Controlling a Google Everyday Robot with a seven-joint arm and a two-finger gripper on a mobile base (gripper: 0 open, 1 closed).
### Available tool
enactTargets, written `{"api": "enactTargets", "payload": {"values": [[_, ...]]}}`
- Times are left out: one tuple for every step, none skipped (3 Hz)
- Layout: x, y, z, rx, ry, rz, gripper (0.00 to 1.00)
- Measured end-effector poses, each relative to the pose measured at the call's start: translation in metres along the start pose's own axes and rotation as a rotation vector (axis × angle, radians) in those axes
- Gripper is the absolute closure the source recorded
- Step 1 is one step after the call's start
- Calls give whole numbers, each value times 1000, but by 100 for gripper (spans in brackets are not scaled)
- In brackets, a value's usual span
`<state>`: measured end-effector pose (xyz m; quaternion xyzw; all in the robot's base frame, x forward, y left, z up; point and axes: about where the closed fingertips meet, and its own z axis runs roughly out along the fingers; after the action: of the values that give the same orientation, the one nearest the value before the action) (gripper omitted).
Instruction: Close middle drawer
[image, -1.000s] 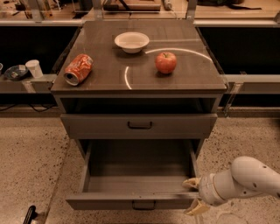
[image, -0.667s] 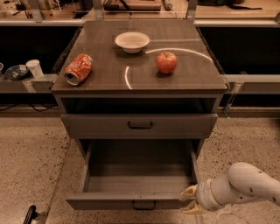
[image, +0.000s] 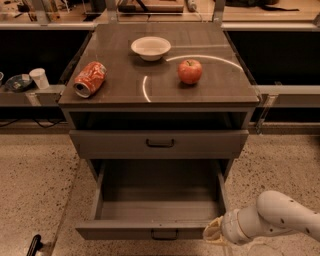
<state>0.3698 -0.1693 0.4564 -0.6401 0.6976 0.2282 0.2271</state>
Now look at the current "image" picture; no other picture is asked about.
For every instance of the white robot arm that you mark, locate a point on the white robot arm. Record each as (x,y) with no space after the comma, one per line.
(273,214)

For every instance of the black object on floor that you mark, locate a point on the black object on floor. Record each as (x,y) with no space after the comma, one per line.
(35,245)

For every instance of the grey drawer cabinet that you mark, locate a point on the grey drawer cabinet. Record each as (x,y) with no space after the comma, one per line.
(140,95)

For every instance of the dark blue bowl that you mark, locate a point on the dark blue bowl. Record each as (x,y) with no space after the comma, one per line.
(18,83)

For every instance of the grey drawer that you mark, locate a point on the grey drawer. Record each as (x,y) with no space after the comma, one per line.
(221,144)
(155,200)

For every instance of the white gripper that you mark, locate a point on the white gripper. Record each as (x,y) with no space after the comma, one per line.
(229,227)

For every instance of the crushed orange soda can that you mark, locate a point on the crushed orange soda can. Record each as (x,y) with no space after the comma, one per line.
(90,79)

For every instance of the white bowl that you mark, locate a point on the white bowl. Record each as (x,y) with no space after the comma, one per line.
(151,48)

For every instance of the grey top drawer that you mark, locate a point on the grey top drawer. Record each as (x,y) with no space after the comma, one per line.
(221,144)

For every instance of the white paper cup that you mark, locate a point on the white paper cup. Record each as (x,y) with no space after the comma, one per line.
(39,77)

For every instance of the red apple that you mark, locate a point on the red apple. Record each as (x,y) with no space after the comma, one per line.
(190,71)

